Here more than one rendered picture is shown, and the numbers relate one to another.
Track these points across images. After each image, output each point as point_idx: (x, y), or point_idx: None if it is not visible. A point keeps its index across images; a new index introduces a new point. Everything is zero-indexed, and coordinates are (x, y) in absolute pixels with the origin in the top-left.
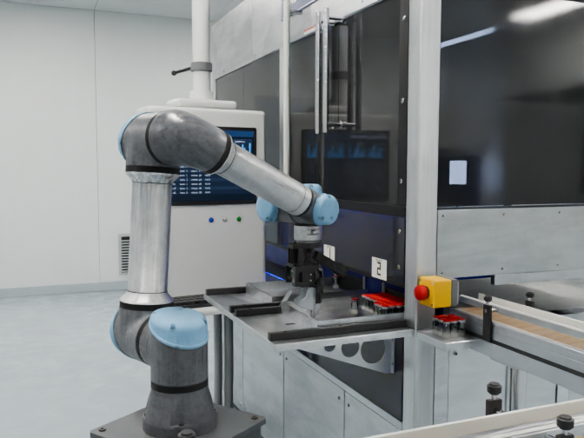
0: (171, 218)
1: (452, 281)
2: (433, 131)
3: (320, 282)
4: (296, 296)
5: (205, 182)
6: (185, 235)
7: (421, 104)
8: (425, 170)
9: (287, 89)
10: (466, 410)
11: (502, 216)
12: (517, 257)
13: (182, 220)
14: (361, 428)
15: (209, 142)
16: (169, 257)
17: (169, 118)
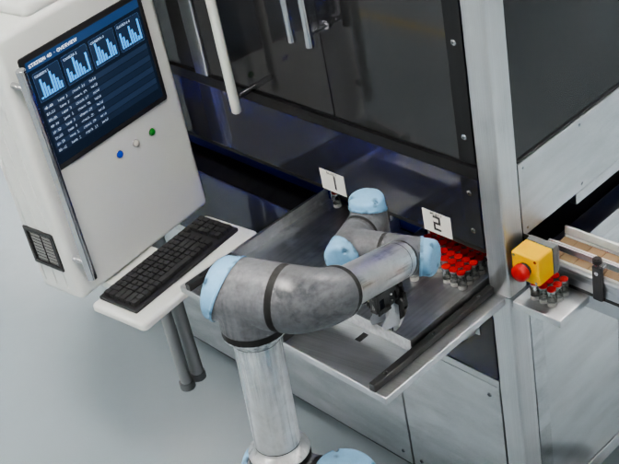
0: (72, 181)
1: (553, 249)
2: (504, 82)
3: (402, 297)
4: (372, 315)
5: (98, 108)
6: (95, 192)
7: (488, 59)
8: (501, 131)
9: None
10: (561, 341)
11: (578, 128)
12: (595, 161)
13: (86, 176)
14: (429, 377)
15: (346, 304)
16: (85, 233)
17: (297, 296)
